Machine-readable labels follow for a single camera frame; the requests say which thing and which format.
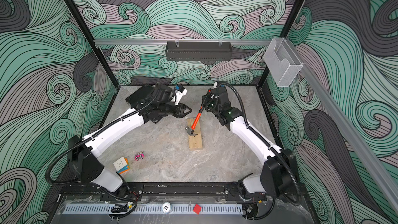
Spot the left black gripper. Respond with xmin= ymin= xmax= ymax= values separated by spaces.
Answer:
xmin=157 ymin=101 xmax=192 ymax=119

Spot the claw hammer orange black handle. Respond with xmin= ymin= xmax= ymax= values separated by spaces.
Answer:
xmin=186 ymin=89 xmax=212 ymax=136

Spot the wooden block with nails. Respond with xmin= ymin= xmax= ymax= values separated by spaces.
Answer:
xmin=188 ymin=121 xmax=203 ymax=150

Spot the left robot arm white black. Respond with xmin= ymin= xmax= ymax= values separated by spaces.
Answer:
xmin=45 ymin=84 xmax=192 ymax=197

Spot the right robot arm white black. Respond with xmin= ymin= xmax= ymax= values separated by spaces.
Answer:
xmin=199 ymin=82 xmax=302 ymax=205

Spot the black hard case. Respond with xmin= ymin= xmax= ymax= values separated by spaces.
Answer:
xmin=125 ymin=85 xmax=159 ymax=112

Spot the pink toy car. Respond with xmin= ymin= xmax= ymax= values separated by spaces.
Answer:
xmin=135 ymin=152 xmax=145 ymax=161

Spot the rubiks cube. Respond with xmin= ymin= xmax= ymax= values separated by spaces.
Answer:
xmin=113 ymin=157 xmax=130 ymax=174

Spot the white round knob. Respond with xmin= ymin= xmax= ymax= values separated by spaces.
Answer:
xmin=162 ymin=202 xmax=172 ymax=214

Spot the red cube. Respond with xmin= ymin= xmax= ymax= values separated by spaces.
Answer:
xmin=193 ymin=204 xmax=202 ymax=215

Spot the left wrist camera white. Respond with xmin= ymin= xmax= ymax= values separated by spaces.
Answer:
xmin=172 ymin=85 xmax=188 ymax=105

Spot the black wall tray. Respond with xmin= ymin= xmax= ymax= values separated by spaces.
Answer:
xmin=165 ymin=41 xmax=233 ymax=63

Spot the clear mesh wall holder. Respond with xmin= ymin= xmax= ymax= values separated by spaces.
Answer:
xmin=263 ymin=37 xmax=303 ymax=87

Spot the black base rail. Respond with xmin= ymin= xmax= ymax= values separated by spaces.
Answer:
xmin=61 ymin=181 xmax=266 ymax=203

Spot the aluminium wall rail right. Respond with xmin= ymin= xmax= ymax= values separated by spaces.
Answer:
xmin=290 ymin=44 xmax=398 ymax=213

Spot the aluminium wall rail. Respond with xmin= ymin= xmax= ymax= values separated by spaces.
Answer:
xmin=94 ymin=38 xmax=271 ymax=46
xmin=290 ymin=44 xmax=398 ymax=213

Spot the aluminium wall rail back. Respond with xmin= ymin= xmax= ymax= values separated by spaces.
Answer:
xmin=94 ymin=38 xmax=271 ymax=46

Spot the white slotted cable duct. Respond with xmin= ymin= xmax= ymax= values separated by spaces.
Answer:
xmin=62 ymin=203 xmax=243 ymax=215

